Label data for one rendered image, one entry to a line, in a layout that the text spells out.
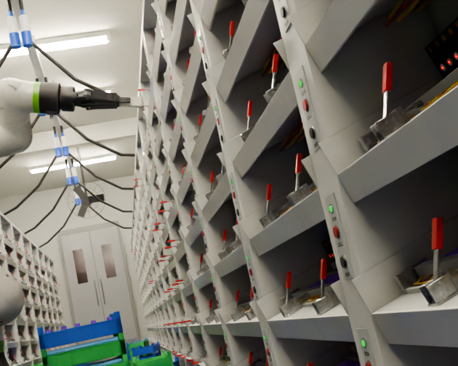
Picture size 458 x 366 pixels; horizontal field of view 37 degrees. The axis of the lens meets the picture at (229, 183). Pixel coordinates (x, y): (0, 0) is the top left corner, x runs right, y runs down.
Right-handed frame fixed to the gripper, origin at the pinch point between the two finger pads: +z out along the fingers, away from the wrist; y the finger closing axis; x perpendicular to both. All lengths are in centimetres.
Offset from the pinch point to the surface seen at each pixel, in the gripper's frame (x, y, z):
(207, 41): 3.3, 39.7, 18.5
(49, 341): -71, -64, -27
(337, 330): -67, 91, 34
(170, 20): 41, -30, 13
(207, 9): 8, 47, 18
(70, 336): -69, -65, -19
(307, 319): -65, 76, 33
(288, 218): -47, 78, 29
